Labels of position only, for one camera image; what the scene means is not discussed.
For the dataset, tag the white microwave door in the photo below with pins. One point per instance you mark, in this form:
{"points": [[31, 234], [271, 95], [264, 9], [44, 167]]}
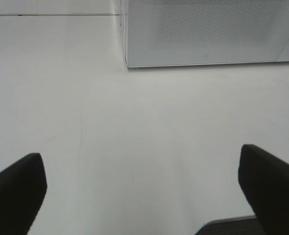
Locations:
{"points": [[159, 33]]}

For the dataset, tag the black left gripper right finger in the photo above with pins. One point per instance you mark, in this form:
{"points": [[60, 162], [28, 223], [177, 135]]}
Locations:
{"points": [[264, 180]]}

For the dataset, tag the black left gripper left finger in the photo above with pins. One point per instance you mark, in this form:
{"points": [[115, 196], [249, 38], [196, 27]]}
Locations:
{"points": [[23, 186]]}

